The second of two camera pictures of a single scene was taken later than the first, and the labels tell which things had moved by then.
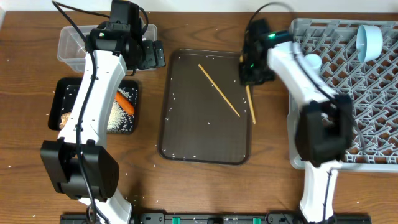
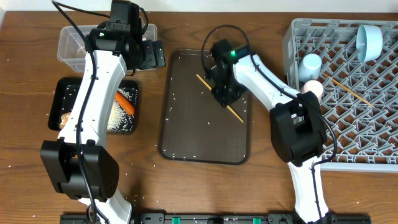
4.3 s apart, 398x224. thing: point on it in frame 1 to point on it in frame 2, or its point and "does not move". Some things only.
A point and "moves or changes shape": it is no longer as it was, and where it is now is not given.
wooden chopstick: (251, 104) to (347, 89)
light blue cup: (313, 60) does not move
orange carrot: (124, 102) does not move
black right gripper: (247, 76) to (224, 98)
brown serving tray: (198, 125) does not move
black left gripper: (153, 59) does not move
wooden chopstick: (200, 65) moves or changes shape
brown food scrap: (64, 118) does not move
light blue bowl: (369, 43) does not move
